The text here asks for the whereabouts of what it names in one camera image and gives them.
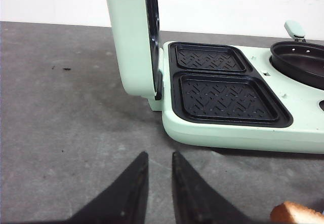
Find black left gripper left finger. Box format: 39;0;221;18
68;152;149;223

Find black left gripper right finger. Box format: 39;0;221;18
172;151;253;223

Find mint green breakfast maker lid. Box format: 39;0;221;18
106;0;163;100

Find mint green breakfast maker base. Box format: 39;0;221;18
150;42;323;154

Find black frying pan green handle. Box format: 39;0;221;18
270;20;323;90

